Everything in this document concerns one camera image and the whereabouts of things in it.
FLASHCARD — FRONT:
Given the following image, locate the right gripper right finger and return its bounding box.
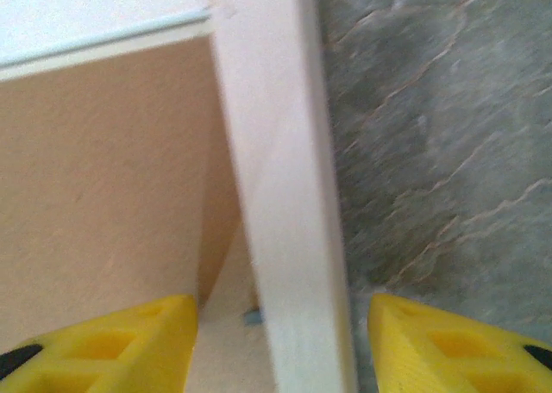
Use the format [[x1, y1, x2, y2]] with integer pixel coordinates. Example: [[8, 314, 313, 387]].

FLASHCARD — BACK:
[[367, 292, 552, 393]]

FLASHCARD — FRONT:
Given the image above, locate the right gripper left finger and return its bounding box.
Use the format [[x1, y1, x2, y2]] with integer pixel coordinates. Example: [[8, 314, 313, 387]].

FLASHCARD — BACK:
[[0, 293, 200, 393]]

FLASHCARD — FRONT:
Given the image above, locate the white wooden picture frame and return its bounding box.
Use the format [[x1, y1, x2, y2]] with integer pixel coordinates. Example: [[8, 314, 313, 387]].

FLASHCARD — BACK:
[[0, 0, 360, 393]]

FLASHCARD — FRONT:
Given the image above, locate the small metal frame tab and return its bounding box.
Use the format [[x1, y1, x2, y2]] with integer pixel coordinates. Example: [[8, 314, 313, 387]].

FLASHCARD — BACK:
[[242, 308, 265, 327]]

